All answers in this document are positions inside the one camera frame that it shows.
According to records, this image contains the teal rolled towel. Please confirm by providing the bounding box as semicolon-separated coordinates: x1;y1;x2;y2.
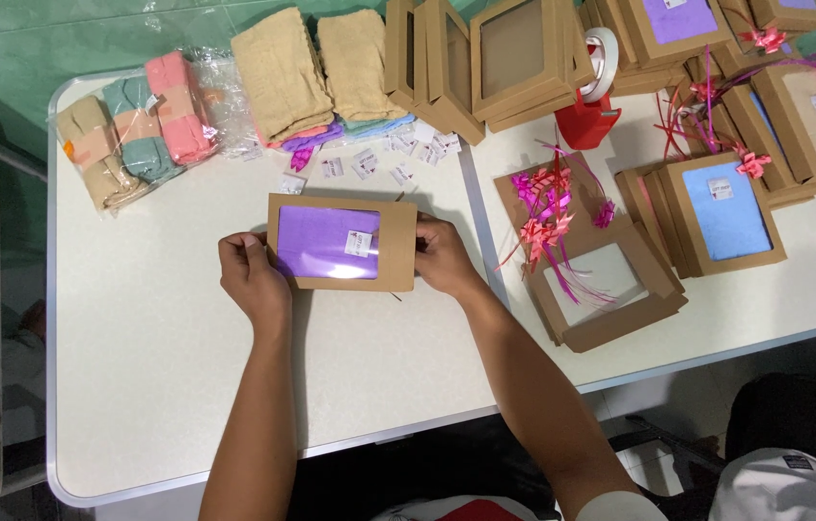
102;75;183;183

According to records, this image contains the bundle of red ribbon strands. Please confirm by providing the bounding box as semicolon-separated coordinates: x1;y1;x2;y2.
653;45;723;162

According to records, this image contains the person's left hand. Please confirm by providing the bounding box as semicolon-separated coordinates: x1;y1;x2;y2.
218;232;294;327

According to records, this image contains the pile of pink ribbon bows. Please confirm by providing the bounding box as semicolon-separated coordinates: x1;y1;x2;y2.
493;134;619;306

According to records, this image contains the kraft box with pink bow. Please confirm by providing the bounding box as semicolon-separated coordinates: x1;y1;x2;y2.
718;82;816;211

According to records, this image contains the beige rolled towel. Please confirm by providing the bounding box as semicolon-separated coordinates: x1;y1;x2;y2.
55;96;149;212

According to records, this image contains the beige folded towel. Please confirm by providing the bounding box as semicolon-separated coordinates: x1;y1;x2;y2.
317;9;409;123
231;7;335;144

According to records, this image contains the flat kraft cardboard sheet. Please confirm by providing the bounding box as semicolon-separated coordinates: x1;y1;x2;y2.
492;151;606;243

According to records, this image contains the stack of kraft boxes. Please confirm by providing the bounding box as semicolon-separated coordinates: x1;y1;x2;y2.
614;162;691;280

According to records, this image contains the large kraft box, purple towel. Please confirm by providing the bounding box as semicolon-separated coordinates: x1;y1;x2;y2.
616;0;736;70

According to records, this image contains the red tape dispenser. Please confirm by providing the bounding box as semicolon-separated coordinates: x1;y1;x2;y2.
554;85;622;151

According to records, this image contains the heap of filled kraft boxes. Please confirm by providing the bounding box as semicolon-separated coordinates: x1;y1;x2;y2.
579;0;816;99

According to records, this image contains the row of empty kraft boxes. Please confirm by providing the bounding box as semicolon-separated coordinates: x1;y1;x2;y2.
383;0;598;146

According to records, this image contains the pink ribbon bow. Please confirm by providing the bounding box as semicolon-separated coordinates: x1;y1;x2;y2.
739;26;789;55
734;148;773;179

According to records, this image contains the black bag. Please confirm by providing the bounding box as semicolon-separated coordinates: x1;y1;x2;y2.
725;372;816;464

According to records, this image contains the pink rolled towel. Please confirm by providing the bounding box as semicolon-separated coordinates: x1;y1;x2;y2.
145;51;215;166

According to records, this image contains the clear plastic bag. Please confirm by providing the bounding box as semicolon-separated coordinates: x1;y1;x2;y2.
54;47;262;218

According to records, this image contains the pink folded towel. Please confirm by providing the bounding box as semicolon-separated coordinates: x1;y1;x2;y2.
258;124;329;150

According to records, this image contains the white tape roll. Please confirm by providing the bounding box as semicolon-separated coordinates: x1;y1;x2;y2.
582;27;620;104

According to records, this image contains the purple folded towel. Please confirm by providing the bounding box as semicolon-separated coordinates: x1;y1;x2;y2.
281;122;345;153

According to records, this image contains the light blue folded towel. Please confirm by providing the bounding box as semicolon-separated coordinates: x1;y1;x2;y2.
340;113;418;140

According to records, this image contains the pile of small white tags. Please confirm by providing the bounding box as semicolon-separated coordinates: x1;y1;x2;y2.
318;120;462;187

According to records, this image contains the empty kraft window box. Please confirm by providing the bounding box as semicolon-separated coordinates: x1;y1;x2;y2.
521;216;689;355

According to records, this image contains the kraft window box, blue towel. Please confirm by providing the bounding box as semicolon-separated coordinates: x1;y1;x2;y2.
657;151;788;279

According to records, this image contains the person's right hand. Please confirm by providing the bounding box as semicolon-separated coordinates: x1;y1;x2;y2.
414;213;486;300

